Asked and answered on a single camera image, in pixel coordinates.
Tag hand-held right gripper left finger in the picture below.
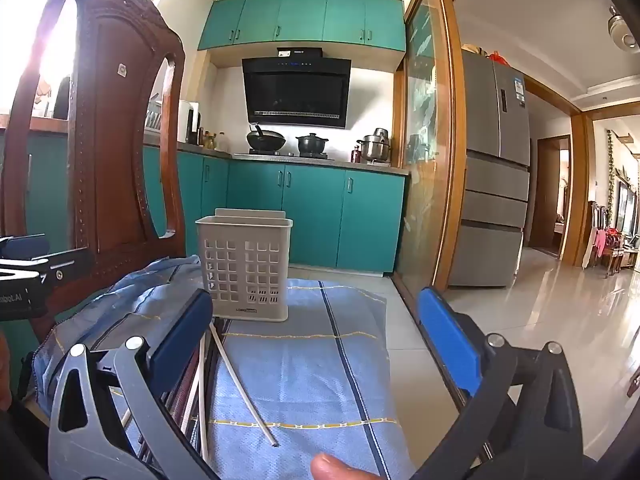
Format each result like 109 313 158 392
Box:
47 289 221 480

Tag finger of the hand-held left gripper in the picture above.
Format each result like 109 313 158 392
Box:
0 247 97 291
0 235 50 260

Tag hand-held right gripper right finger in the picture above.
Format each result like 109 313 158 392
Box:
415 287 584 480

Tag brown chopstick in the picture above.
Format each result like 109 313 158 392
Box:
172 355 201 433

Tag white chopstick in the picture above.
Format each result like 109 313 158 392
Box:
198 337 211 463
209 322 280 447

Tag white plastic utensil basket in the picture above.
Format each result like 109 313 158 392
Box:
195 208 294 323

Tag teal base cabinets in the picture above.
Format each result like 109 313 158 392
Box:
142 145 409 274
0 132 77 257

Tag carved wooden chair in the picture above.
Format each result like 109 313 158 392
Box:
0 0 188 343

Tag blue striped cloth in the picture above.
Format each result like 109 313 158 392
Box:
30 255 417 480

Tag grey refrigerator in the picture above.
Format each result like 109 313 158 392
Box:
447 50 532 289

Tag dish rack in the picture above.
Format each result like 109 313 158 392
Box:
145 100 164 134

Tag wooden doorway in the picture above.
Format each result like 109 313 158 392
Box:
529 135 572 261

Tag glass sliding door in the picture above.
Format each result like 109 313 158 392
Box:
392 0 469 302

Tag grey kitchen countertop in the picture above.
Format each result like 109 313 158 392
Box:
144 130 410 176

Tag wooden dining chairs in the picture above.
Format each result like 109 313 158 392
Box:
587 200 640 277

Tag gas stove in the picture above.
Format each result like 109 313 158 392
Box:
232 149 337 161

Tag black wok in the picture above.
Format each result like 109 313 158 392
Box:
245 122 287 154

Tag black cooking pot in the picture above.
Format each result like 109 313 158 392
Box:
295 132 331 157

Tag green leaf garland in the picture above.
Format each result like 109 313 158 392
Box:
604 130 617 222

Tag black range hood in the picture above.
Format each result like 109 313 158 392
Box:
242 46 352 129

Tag ceiling lamp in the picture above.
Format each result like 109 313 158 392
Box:
607 6 639 52

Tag teal wall cabinets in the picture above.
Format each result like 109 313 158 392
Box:
197 0 406 52

